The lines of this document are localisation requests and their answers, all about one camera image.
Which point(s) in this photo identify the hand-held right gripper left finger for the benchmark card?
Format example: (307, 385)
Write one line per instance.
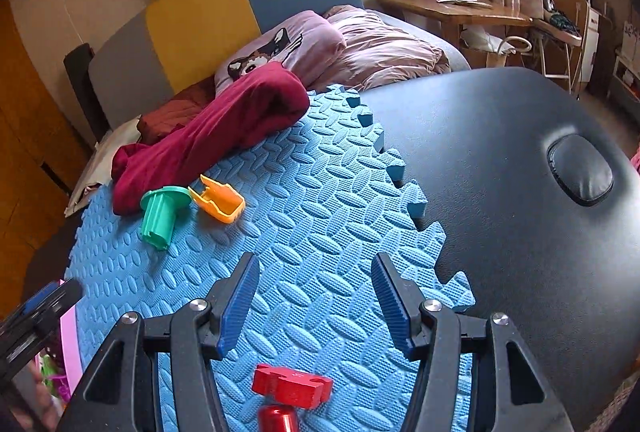
(240, 302)

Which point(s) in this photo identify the white low shelf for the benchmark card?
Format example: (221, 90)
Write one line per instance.
(627, 82)

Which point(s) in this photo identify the pink cloth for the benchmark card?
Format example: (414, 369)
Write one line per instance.
(636, 161)

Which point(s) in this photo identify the dark red blanket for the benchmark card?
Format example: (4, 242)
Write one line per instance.
(165, 122)

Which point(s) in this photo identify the grey yellow blue headboard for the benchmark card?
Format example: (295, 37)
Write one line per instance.
(200, 32)

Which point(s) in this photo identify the white paper bag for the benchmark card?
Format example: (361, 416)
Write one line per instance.
(95, 167)

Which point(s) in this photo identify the white narrow cabinet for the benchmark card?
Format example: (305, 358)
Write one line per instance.
(592, 42)

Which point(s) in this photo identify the wicker basket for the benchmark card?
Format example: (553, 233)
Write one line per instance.
(617, 407)

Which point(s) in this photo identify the maroon red cloth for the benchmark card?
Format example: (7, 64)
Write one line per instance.
(215, 137)

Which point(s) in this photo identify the papers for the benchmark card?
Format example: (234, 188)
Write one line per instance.
(462, 2)

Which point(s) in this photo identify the red puzzle shaped block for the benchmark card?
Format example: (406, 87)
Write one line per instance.
(290, 384)

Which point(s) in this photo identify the teal green toy plunger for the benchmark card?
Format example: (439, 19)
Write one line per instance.
(160, 219)

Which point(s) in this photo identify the wooden desk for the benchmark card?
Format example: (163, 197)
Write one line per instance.
(450, 7)

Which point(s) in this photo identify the black face hole cushion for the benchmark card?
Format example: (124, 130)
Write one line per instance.
(580, 169)

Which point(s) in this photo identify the blue foam puzzle mat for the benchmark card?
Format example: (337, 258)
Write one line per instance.
(310, 222)

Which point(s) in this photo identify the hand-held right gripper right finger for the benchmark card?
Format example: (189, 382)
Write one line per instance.
(390, 297)

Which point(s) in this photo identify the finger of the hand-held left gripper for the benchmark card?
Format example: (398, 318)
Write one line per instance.
(30, 309)

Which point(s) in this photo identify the black massage table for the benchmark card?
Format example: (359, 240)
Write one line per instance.
(500, 237)

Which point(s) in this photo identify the pink duvet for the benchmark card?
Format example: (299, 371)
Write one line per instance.
(385, 47)

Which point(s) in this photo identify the orange plastic toy piece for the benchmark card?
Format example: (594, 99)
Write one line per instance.
(220, 204)

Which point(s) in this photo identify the pink dog print pillow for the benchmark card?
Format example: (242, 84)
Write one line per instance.
(300, 42)

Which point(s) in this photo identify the pink storage box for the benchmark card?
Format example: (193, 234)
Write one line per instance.
(70, 352)

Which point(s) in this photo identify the wooden wardrobe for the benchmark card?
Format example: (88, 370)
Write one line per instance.
(30, 137)

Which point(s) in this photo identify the white folding chair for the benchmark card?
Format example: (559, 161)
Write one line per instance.
(560, 29)

